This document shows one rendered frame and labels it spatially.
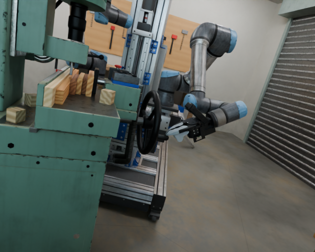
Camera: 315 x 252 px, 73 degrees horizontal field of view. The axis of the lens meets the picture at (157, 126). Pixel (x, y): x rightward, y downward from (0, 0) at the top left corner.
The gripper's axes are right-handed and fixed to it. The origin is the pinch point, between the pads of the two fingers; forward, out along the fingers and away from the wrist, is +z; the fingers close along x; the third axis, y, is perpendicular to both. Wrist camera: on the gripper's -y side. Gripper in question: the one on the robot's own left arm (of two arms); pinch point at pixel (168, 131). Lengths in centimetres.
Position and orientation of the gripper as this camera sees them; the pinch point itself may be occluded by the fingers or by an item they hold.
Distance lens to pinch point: 87.6
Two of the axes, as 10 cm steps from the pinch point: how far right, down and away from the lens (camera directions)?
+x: -2.7, -3.3, 9.1
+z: -9.3, 3.4, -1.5
